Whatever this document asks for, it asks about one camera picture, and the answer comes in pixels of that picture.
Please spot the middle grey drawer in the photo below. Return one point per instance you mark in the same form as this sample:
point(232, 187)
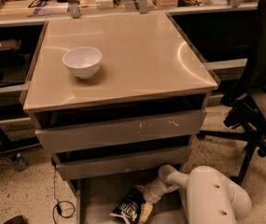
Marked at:
point(123, 163)

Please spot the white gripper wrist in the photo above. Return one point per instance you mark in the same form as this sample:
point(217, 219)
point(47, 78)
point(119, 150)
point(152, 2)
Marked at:
point(156, 192)

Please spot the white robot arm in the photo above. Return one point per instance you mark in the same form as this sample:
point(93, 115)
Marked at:
point(211, 197)

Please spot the black office chair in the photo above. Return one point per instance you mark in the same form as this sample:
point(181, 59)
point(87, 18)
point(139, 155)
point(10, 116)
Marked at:
point(247, 100)

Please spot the grey drawer cabinet with counter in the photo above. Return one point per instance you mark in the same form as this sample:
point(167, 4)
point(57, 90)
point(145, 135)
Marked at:
point(147, 69)

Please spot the open bottom grey drawer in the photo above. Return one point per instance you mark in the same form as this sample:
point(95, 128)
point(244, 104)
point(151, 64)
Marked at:
point(99, 196)

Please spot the top grey drawer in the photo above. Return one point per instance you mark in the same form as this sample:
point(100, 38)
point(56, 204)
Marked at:
point(120, 131)

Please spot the white ceramic bowl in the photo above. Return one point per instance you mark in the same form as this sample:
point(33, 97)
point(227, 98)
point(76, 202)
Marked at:
point(83, 62)

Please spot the plastic water bottle on floor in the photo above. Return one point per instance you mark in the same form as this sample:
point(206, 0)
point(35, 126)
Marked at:
point(19, 162)

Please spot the blue kettle chip bag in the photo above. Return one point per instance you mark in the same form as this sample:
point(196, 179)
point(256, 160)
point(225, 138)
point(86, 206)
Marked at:
point(129, 210)

